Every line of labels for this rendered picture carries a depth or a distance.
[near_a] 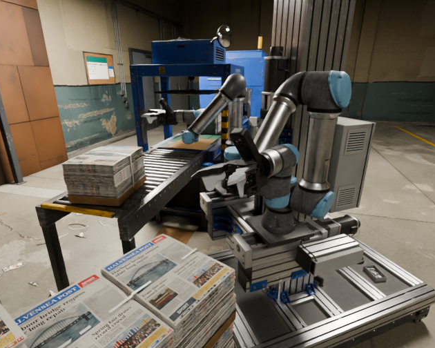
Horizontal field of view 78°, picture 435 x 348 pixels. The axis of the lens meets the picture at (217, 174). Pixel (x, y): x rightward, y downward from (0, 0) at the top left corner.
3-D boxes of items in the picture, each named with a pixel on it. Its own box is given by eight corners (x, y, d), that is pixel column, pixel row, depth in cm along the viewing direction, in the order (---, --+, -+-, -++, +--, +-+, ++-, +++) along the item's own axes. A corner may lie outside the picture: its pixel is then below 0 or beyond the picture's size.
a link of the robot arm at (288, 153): (300, 170, 83) (302, 143, 80) (281, 180, 75) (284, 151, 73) (277, 165, 88) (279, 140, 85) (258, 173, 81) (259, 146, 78)
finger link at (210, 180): (194, 197, 64) (229, 189, 67) (190, 172, 62) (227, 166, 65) (190, 193, 67) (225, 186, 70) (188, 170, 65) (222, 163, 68)
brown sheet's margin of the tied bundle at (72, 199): (119, 206, 140) (117, 198, 139) (68, 202, 144) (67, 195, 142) (132, 193, 155) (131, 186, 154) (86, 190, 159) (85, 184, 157)
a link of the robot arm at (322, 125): (299, 204, 117) (314, 70, 98) (333, 215, 107) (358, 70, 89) (285, 213, 109) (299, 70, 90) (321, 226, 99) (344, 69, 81)
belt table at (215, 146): (213, 161, 252) (213, 150, 248) (150, 156, 268) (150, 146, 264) (229, 143, 315) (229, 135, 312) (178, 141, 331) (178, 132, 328)
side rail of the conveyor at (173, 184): (129, 242, 132) (126, 220, 128) (119, 239, 133) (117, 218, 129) (208, 162, 254) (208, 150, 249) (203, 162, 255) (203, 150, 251)
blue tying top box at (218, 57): (213, 64, 234) (213, 39, 228) (152, 65, 249) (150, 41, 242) (226, 65, 276) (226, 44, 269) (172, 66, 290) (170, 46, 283)
